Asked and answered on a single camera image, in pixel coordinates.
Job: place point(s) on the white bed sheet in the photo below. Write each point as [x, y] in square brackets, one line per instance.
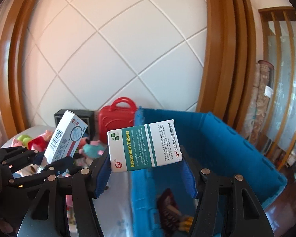
[67, 206]

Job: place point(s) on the blue plastic storage crate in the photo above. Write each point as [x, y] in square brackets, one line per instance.
[235, 181]

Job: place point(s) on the rolled patterned carpet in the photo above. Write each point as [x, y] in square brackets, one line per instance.
[261, 94]

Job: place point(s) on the yellow white plush toy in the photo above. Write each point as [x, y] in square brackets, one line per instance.
[185, 224]

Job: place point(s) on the red plush toy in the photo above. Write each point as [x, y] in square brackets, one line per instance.
[39, 143]

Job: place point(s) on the black gift box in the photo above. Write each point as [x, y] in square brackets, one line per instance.
[87, 116]

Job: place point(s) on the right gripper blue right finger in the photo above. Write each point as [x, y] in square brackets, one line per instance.
[189, 173]

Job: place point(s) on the teal plush toy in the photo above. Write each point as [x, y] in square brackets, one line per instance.
[90, 148]

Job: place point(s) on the green plush toy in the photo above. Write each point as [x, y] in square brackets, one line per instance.
[23, 140]

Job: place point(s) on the white blue red box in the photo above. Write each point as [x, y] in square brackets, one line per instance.
[65, 138]

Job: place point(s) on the wooden door frame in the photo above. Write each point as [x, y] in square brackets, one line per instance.
[230, 59]

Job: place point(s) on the dark maroon pouch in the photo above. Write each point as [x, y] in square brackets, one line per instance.
[169, 213]

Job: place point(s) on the white green medicine box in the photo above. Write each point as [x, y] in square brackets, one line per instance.
[144, 146]

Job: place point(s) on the red toy suitcase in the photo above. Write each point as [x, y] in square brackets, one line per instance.
[119, 114]

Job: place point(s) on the wooden glass partition screen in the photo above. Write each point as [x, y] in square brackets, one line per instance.
[278, 135]

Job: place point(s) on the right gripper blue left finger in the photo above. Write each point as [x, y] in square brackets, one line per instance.
[101, 173]

